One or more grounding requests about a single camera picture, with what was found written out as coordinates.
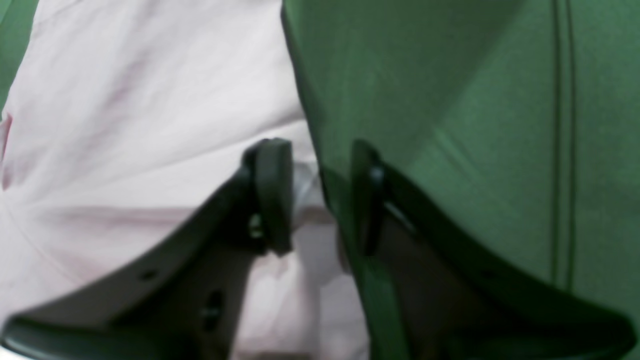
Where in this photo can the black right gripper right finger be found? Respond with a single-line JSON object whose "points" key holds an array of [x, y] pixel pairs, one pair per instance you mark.
{"points": [[455, 299]]}

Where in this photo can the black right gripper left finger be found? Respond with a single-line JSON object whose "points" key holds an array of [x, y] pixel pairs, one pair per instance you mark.
{"points": [[181, 300]]}

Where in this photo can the pink t-shirt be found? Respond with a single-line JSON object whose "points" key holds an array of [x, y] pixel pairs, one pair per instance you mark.
{"points": [[123, 117]]}

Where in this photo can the green table cloth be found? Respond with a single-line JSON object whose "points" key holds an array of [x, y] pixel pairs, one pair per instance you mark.
{"points": [[519, 119]]}

